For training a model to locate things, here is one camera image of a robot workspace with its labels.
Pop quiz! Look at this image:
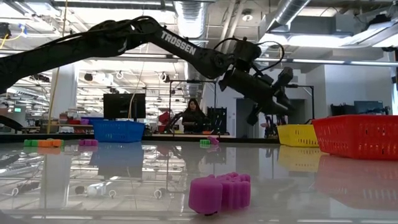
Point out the grey door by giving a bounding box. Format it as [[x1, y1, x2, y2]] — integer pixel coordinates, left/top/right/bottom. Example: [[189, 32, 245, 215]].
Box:
[[287, 98, 307, 124], [236, 97, 260, 139]]

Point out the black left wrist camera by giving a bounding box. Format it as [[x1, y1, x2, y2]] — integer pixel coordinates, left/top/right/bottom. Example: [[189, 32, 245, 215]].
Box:
[[272, 66, 295, 94]]

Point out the ribbed silver ventilation duct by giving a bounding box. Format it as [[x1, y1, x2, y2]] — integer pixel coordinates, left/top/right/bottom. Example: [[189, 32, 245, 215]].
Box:
[[173, 0, 208, 98]]

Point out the red plastic object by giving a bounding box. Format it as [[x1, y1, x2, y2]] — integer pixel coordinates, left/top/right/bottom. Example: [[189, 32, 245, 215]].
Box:
[[157, 111, 170, 134]]

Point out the white square column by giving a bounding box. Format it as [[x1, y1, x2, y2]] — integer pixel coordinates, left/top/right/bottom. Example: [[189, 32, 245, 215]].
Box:
[[50, 63, 78, 125]]

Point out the yellow plastic basket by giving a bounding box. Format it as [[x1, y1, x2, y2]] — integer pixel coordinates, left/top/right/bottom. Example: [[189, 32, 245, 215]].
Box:
[[276, 124, 320, 148]]

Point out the black slotted rack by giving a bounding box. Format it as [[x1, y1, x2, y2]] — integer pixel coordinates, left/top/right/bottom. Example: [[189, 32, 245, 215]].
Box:
[[207, 106, 228, 135]]

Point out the wooden shelf board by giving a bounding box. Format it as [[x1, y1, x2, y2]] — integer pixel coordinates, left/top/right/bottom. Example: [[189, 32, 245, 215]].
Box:
[[46, 123, 95, 128]]

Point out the orange Halloween toy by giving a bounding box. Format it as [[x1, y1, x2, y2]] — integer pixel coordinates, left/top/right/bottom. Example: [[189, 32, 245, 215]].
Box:
[[38, 139, 63, 148]]

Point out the black ceiling box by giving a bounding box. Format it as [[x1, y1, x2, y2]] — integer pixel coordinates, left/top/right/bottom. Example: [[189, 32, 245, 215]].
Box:
[[0, 22, 12, 40]]

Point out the wooden background desk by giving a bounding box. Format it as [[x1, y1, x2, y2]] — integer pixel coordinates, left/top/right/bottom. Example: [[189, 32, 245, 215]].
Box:
[[151, 133, 236, 139]]

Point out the person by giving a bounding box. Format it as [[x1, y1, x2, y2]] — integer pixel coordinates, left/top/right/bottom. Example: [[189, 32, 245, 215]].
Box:
[[182, 98, 208, 134]]

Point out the red plastic basket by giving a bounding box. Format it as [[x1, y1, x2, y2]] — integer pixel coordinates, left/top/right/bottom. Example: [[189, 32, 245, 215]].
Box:
[[312, 114, 398, 161]]

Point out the black metal frame stand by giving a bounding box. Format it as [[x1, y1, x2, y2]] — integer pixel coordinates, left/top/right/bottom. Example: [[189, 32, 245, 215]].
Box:
[[168, 79, 218, 135], [271, 83, 315, 125]]

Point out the dark computer monitor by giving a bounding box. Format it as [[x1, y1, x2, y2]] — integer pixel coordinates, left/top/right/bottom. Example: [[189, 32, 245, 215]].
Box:
[[330, 104, 355, 117], [354, 100, 385, 116]]

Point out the blue plastic basket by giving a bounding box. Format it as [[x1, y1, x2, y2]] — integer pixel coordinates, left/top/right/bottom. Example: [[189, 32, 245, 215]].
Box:
[[92, 120, 146, 143]]

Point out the long white light bar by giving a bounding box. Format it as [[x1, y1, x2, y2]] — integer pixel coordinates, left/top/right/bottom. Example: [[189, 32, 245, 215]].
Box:
[[0, 49, 398, 67]]

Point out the black monitor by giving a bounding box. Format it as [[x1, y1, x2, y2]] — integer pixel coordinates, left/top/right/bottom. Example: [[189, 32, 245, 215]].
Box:
[[103, 93, 147, 121]]

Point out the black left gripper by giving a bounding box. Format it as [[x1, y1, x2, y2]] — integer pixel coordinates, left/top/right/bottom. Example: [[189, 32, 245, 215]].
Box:
[[218, 68, 296, 127]]

